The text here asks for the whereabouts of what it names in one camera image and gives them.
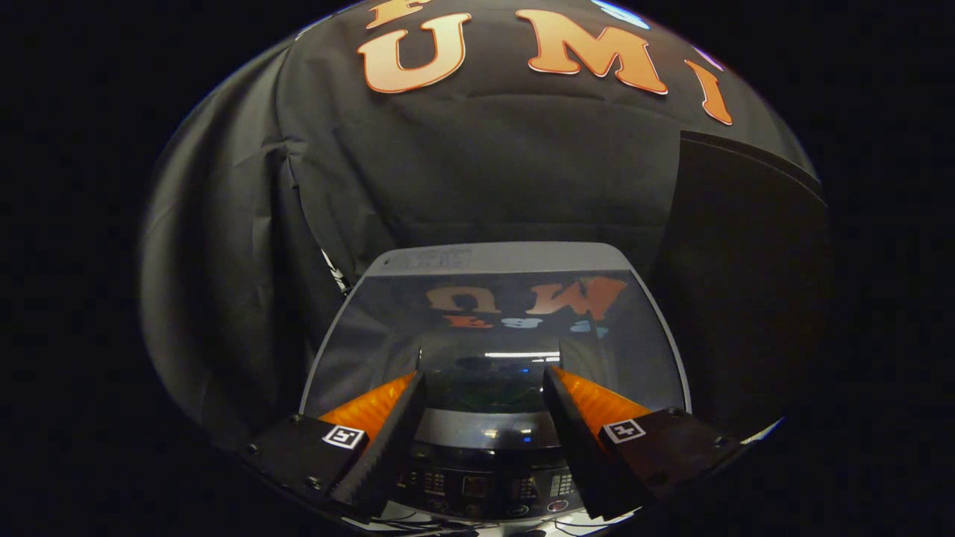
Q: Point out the white flat board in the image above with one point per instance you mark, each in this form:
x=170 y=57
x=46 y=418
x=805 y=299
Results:
x=765 y=430

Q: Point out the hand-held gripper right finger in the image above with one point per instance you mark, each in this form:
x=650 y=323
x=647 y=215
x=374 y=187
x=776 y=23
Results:
x=578 y=440

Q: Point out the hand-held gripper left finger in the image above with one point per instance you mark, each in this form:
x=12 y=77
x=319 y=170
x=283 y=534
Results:
x=392 y=440

